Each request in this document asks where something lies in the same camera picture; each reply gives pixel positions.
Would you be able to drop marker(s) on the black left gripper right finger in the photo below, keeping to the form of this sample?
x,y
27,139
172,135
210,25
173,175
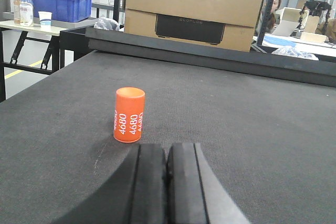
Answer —
x,y
195,194

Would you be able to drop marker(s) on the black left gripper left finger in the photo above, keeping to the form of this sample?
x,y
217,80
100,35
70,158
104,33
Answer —
x,y
134,193

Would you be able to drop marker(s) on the orange 4680 cylinder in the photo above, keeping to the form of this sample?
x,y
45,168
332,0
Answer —
x,y
128,114

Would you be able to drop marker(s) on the crumpled clear plastic bag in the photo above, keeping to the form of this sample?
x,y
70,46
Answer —
x,y
107,24

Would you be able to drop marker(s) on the white folding table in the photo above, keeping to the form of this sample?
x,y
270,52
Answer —
x,y
59,39

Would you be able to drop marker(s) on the large cardboard box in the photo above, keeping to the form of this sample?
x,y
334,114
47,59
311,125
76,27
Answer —
x,y
227,24

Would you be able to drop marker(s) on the blue plastic crate on table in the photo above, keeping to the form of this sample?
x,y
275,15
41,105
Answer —
x,y
71,11

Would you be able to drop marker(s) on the white paper cup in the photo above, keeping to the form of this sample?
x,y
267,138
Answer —
x,y
45,20

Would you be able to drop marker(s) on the seated person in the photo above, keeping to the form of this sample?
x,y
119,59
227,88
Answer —
x,y
271,19

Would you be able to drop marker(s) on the clear plastic bottle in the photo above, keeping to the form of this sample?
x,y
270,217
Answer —
x,y
26,13

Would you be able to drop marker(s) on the black metal post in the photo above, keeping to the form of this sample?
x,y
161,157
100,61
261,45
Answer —
x,y
269,6

